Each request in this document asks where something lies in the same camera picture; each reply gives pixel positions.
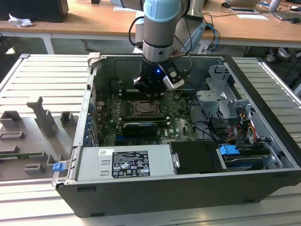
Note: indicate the metal CPU locking lever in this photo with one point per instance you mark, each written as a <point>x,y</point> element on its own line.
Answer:
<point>141,101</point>
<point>145,114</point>

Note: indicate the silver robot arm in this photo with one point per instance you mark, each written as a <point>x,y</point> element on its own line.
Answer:
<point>157,30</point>

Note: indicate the RAM slot with white latches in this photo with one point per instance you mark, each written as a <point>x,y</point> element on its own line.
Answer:
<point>128,96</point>
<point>128,91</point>
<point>163,121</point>

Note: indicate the black RAM slot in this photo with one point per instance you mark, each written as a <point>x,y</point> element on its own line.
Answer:
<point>141,116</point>
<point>128,93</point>
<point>128,98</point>

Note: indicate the CPU socket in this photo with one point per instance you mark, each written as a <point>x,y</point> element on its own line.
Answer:
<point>130,110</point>

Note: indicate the blue expansion slot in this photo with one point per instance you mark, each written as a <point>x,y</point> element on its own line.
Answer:
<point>119,138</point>

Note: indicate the round coin cell battery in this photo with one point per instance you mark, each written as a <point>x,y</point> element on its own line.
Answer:
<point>178,96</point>

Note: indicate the black graphics card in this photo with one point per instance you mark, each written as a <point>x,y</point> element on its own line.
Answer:
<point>141,130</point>

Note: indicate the green motherboard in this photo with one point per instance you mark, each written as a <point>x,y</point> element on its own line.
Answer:
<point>181,124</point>

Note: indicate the grey case release latch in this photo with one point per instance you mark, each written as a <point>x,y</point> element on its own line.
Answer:
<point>94,58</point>

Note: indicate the silver perforated drive cage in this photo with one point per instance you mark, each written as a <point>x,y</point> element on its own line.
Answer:
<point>211,99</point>

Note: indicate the white paper sheet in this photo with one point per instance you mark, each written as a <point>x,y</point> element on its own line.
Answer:
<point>124,10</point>
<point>251,17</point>

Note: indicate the wooden desk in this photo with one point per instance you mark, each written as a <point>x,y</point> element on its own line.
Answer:
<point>94,26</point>

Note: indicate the black plastic shroud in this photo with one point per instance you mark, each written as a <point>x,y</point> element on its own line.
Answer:
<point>197,157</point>

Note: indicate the hard disk in blue carrier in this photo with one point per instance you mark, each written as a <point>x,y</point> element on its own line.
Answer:
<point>229,150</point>

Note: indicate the silver power supply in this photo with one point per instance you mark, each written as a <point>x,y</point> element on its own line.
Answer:
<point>91,169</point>

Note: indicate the black computer mouse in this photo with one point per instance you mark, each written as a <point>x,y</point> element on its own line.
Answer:
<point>295,20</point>
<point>226,4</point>

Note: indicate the grey parts rack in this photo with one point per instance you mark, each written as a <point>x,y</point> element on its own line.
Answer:
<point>44,122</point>

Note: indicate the flat tablet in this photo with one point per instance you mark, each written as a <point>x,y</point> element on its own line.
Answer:
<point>243,10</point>

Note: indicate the black silver PC case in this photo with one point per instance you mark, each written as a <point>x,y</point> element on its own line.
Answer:
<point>164,200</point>

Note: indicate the white sneaker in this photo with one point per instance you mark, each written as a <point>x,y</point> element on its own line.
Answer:
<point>284,52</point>
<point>272,55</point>

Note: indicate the blue plastic case latch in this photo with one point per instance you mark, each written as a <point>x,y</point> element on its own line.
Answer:
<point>58,167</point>

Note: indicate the black computer tower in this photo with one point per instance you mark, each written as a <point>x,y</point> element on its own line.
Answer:
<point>35,10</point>

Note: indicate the crumpled white paper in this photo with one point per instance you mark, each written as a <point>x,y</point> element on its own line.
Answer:
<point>20,21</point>

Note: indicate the grey bottle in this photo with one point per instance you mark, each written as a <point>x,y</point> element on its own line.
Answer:
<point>275,5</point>

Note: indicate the green RAM stick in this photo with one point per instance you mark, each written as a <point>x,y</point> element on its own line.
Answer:
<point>21,156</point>

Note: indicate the dark grey laptop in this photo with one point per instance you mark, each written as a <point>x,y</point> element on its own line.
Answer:
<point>285,15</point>

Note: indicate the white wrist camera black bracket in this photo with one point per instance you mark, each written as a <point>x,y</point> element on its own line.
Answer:
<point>174,81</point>

